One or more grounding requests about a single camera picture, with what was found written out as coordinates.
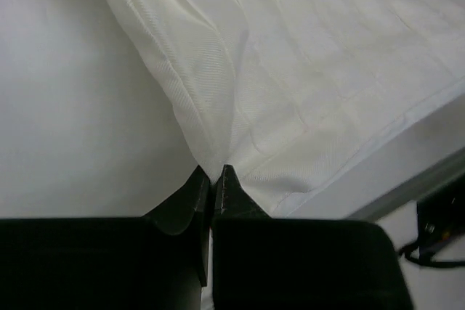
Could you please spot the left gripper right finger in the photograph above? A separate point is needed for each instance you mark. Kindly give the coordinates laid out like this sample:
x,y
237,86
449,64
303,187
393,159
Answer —
x,y
231,201

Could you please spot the white skirt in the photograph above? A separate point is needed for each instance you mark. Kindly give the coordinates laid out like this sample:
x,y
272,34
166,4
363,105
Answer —
x,y
294,93

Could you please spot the aluminium rail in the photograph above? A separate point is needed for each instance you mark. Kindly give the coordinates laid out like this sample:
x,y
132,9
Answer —
x,y
423,185

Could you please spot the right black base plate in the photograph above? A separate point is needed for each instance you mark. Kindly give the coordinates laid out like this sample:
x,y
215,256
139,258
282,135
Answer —
x,y
440,219

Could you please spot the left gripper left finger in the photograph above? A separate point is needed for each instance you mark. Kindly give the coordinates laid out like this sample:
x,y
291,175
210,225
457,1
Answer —
x,y
183,219

